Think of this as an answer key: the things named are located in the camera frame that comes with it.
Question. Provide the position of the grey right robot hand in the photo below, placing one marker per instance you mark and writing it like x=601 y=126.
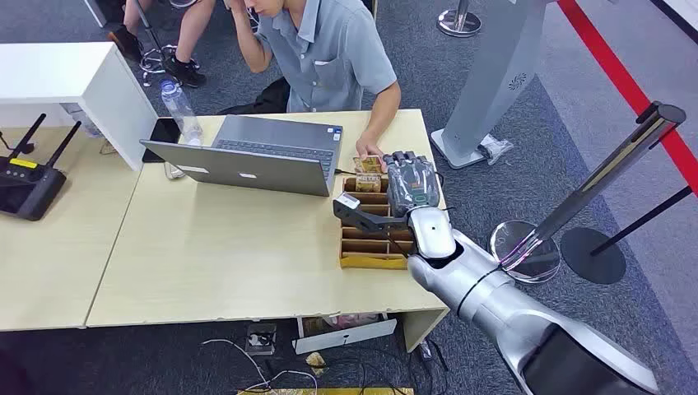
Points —
x=411 y=182

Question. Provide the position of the gold patterned card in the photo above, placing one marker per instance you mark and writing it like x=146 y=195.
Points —
x=368 y=163
x=369 y=182

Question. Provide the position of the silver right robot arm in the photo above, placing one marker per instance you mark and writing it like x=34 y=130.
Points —
x=491 y=294

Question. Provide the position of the person's hand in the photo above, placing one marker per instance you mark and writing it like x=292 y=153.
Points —
x=368 y=148

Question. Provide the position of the wooden card holder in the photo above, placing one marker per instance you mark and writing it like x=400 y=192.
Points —
x=371 y=240

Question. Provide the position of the person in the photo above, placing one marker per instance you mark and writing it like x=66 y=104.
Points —
x=327 y=54
x=188 y=32

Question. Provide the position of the clear plastic bag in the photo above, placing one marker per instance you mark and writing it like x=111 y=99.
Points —
x=495 y=148

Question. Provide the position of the grey kiosk stand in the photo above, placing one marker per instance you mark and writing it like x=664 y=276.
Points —
x=491 y=82

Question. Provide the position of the grey laptop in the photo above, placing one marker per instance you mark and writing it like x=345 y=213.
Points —
x=261 y=163

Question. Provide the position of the white cardboard box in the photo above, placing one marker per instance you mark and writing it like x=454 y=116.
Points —
x=343 y=333

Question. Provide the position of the chrome stanchion base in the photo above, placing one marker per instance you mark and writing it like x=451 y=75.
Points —
x=459 y=22

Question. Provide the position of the crumpled yellow paper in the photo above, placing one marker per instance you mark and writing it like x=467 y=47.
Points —
x=316 y=362

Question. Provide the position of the red barrier belt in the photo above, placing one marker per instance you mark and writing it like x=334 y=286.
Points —
x=616 y=71

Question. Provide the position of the clear plastic water bottle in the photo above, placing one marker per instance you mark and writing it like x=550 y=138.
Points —
x=182 y=114

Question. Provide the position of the black phone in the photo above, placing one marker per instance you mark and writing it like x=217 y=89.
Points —
x=161 y=136

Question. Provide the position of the chrome stool base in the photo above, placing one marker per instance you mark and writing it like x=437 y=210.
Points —
x=155 y=57

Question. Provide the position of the white cabinet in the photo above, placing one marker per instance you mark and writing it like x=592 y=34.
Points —
x=65 y=76

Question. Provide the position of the black router with antennas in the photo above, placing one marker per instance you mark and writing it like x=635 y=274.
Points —
x=30 y=188

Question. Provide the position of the black wrist camera with pale box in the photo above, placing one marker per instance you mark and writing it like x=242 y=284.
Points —
x=362 y=217

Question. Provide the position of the chrome stanchion post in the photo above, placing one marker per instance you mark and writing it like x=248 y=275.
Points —
x=600 y=180

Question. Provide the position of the black stanchion post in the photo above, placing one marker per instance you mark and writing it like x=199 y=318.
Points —
x=594 y=256

